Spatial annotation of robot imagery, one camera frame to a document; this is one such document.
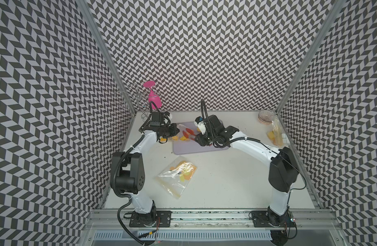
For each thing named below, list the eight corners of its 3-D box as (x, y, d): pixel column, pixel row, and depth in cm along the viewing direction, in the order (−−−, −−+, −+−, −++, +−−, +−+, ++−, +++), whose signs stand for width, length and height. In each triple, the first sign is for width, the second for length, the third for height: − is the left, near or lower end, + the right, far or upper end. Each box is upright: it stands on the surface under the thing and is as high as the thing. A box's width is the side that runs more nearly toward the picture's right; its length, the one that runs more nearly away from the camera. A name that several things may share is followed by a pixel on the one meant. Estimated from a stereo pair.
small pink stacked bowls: (258, 124, 111) (261, 119, 106) (255, 115, 117) (257, 109, 112) (271, 124, 111) (275, 119, 106) (268, 115, 117) (271, 109, 112)
